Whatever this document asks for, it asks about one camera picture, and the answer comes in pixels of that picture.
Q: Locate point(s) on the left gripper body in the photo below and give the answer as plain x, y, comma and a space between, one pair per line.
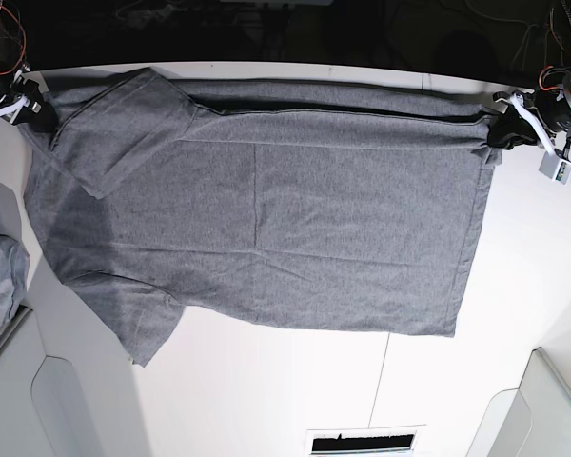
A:
547, 111

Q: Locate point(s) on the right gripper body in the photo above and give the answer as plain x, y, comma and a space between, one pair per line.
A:
21, 101

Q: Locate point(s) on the grey t-shirt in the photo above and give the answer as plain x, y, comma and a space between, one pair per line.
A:
279, 203

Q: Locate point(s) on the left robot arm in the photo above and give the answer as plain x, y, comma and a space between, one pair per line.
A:
558, 76

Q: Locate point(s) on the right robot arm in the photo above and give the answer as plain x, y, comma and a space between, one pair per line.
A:
13, 46

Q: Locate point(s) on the left white bin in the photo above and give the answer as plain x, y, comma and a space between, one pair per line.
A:
43, 408

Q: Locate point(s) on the white bin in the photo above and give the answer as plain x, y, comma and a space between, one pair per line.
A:
43, 408
531, 420

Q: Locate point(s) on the right white bin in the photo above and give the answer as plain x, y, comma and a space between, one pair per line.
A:
531, 420

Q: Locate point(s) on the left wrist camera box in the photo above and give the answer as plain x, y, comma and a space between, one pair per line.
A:
556, 168

